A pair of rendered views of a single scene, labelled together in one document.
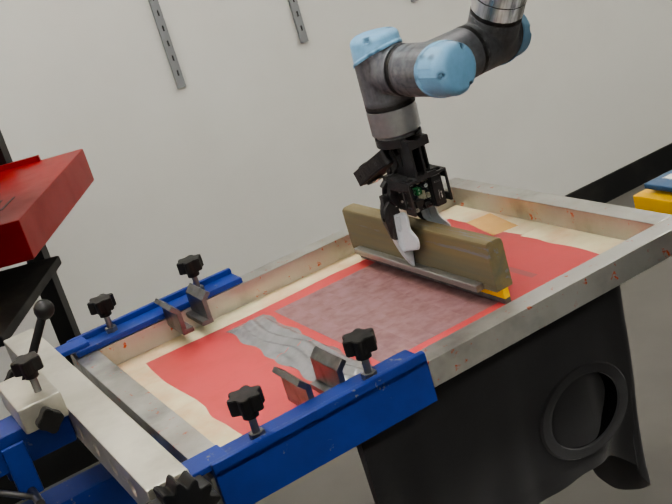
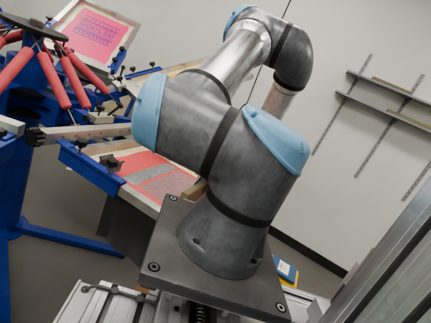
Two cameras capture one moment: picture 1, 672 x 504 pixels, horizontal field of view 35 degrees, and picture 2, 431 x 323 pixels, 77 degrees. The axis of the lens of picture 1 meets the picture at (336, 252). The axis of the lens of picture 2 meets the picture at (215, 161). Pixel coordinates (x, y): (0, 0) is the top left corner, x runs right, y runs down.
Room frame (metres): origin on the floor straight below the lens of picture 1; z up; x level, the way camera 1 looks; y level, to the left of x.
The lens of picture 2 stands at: (0.72, -0.85, 1.53)
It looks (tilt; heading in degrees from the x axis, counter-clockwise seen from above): 19 degrees down; 40
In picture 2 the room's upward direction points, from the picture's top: 25 degrees clockwise
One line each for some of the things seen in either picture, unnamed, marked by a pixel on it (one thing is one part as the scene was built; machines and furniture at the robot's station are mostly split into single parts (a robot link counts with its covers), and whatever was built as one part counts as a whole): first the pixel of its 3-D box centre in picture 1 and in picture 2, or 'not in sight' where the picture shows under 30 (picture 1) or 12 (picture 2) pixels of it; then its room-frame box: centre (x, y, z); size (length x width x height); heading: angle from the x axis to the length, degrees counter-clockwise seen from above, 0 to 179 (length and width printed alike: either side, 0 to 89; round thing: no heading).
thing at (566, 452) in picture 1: (498, 434); (149, 240); (1.37, -0.15, 0.77); 0.46 x 0.09 x 0.36; 115
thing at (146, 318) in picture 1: (161, 324); not in sight; (1.66, 0.31, 0.97); 0.30 x 0.05 x 0.07; 115
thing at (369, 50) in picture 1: (383, 69); not in sight; (1.54, -0.14, 1.30); 0.09 x 0.08 x 0.11; 35
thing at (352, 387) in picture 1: (321, 425); (92, 168); (1.16, 0.08, 0.97); 0.30 x 0.05 x 0.07; 115
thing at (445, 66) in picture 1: (439, 65); not in sight; (1.47, -0.21, 1.29); 0.11 x 0.11 x 0.08; 35
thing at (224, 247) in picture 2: not in sight; (229, 221); (1.07, -0.64, 1.31); 0.15 x 0.15 x 0.10
